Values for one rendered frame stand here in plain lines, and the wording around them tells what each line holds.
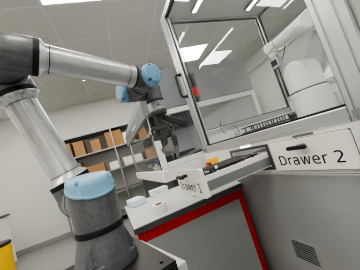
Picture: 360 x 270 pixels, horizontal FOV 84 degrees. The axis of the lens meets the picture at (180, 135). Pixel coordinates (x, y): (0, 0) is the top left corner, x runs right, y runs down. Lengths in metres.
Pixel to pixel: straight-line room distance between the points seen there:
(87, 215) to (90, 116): 4.78
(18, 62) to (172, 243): 0.86
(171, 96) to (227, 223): 1.15
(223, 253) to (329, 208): 0.53
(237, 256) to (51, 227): 4.64
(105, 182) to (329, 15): 0.73
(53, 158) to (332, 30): 0.84
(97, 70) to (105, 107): 4.64
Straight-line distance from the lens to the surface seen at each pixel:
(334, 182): 0.81
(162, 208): 1.01
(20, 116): 0.70
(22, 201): 5.52
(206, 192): 0.76
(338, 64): 0.72
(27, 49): 0.62
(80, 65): 0.64
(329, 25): 0.73
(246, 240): 1.20
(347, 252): 0.93
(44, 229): 5.46
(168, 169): 1.68
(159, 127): 0.83
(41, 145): 0.68
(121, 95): 0.81
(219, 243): 1.12
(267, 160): 0.94
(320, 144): 0.76
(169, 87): 1.84
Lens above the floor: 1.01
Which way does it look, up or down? 5 degrees up
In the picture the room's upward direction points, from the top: 18 degrees counter-clockwise
